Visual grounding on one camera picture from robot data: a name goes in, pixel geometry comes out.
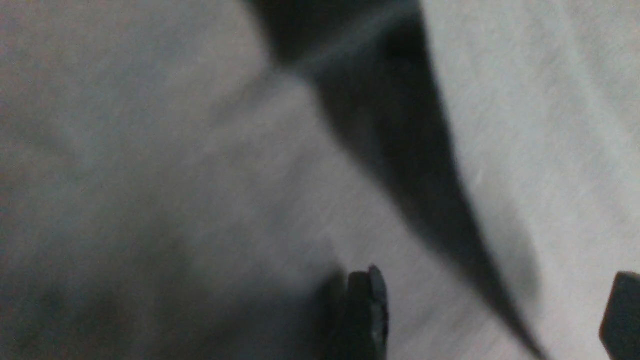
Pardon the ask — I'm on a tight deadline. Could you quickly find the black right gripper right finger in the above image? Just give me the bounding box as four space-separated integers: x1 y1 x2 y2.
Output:
599 271 640 360

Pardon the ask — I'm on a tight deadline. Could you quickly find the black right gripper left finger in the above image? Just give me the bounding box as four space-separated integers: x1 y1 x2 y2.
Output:
330 265 390 360

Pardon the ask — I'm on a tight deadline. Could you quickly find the gray long-sleeved shirt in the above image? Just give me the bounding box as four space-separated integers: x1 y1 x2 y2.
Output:
1 0 639 360

